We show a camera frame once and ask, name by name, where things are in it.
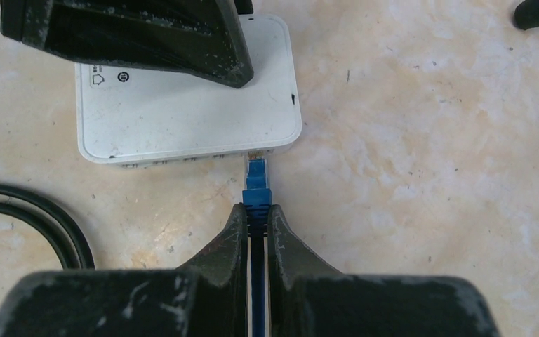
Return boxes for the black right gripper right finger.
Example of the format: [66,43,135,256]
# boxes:
[268,205,499,336]

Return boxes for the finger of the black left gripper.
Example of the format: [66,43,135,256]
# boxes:
[1,0,254,88]

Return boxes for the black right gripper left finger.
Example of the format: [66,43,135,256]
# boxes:
[0,204,248,336]

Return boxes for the long white network switch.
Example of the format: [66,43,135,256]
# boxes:
[75,15,302,167]

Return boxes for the blue ethernet cable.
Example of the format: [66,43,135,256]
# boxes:
[241,151,274,337]

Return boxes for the black ethernet cable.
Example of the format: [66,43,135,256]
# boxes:
[0,181,97,271]

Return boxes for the light blue tripod stand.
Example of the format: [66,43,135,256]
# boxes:
[513,0,539,30]

